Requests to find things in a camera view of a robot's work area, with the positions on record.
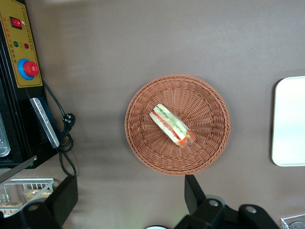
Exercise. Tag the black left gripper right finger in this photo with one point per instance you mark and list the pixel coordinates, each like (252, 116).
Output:
(196, 198)

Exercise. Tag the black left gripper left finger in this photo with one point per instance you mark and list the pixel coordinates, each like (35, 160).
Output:
(64, 198)

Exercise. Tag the sandwich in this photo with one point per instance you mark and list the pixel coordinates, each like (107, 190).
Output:
(170, 124)

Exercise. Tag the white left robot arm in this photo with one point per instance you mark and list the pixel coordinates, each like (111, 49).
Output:
(156, 227)

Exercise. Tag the metal tray in machine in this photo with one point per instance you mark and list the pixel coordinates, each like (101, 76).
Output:
(3, 140)

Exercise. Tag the round brown wicker basket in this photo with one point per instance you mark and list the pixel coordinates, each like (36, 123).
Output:
(202, 107)

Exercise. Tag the beige plastic tray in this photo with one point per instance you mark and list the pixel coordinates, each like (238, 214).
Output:
(290, 121)

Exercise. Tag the packaged crispy snack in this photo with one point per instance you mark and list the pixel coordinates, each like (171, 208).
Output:
(35, 193)

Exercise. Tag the clear acrylic bottle rack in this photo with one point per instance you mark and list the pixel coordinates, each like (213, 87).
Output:
(289, 220)

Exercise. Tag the black sealing machine yellow panel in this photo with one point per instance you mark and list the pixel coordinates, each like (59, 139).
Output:
(26, 31)

